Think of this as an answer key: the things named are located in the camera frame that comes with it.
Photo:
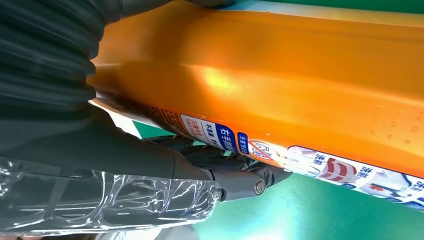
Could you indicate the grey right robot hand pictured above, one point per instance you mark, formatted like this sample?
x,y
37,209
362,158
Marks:
x,y
82,159

